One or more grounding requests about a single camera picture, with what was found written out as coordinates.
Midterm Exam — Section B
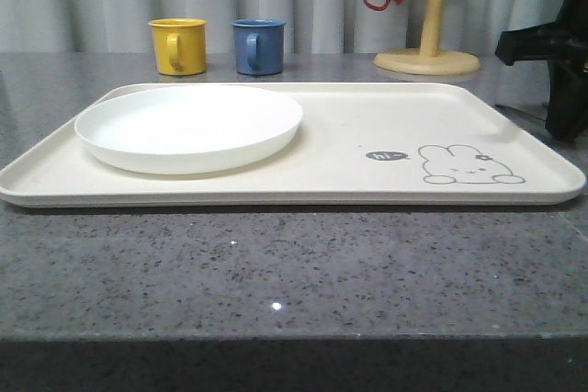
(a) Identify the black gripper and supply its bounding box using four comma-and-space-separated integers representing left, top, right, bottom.
495, 0, 587, 141

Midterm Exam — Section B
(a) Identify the white round plate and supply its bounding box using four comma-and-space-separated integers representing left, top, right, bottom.
74, 84, 303, 174

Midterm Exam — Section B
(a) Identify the wooden mug tree stand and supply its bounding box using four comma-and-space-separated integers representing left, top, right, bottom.
374, 0, 481, 76

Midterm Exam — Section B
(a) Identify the blue enamel mug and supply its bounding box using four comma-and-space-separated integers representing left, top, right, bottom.
232, 18, 286, 76

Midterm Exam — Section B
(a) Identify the beige rabbit serving tray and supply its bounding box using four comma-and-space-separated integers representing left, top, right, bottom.
1, 83, 586, 207

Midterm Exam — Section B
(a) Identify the yellow enamel mug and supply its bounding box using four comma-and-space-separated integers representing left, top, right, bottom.
148, 17, 208, 76

